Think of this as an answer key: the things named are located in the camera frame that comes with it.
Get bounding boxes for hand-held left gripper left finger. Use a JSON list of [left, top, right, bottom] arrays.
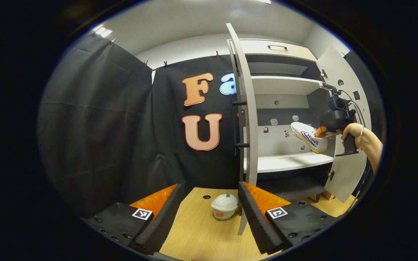
[[82, 183, 187, 256]]

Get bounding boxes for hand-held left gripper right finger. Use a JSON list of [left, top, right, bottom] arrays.
[[238, 181, 338, 255]]

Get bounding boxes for white canvas shoe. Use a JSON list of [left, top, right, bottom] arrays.
[[290, 122, 328, 154]]

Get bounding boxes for white shoe cabinet door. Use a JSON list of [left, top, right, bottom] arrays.
[[226, 23, 259, 236], [316, 46, 372, 203]]

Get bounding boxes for white shoe cabinet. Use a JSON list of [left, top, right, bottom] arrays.
[[227, 38, 340, 203]]

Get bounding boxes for white cabinet drawer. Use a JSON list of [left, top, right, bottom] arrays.
[[231, 39, 317, 62]]

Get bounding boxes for white lidded food cup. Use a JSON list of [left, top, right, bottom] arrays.
[[211, 193, 238, 220]]

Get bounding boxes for black backdrop cloth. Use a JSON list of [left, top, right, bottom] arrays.
[[38, 33, 387, 218]]

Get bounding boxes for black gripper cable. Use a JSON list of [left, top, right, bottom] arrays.
[[340, 89, 366, 127]]

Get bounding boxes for black door handle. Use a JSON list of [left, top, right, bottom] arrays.
[[232, 100, 250, 150]]

